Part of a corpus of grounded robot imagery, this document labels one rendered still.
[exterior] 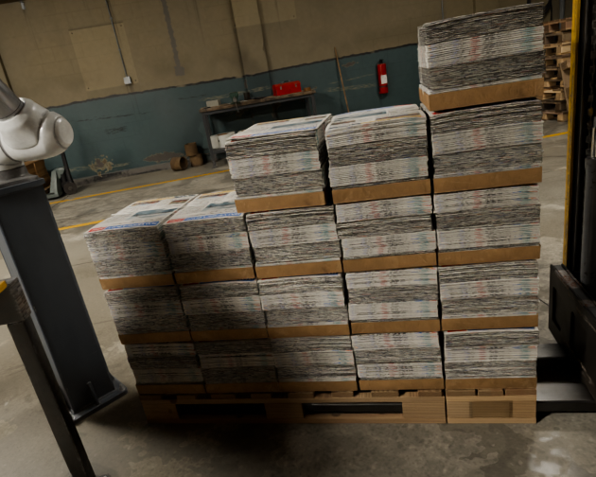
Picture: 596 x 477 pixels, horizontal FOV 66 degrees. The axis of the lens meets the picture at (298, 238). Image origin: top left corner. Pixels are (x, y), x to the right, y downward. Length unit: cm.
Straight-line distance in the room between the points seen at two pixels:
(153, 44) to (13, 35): 205
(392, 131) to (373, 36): 720
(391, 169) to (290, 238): 38
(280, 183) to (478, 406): 101
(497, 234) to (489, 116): 34
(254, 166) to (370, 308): 58
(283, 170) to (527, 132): 68
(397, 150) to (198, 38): 698
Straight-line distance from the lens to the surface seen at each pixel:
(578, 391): 190
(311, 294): 153
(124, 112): 832
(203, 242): 156
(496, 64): 137
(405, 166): 137
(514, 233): 147
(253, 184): 144
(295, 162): 139
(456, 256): 147
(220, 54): 815
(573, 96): 197
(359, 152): 137
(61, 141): 184
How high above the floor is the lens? 123
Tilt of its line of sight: 20 degrees down
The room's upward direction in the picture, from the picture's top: 10 degrees counter-clockwise
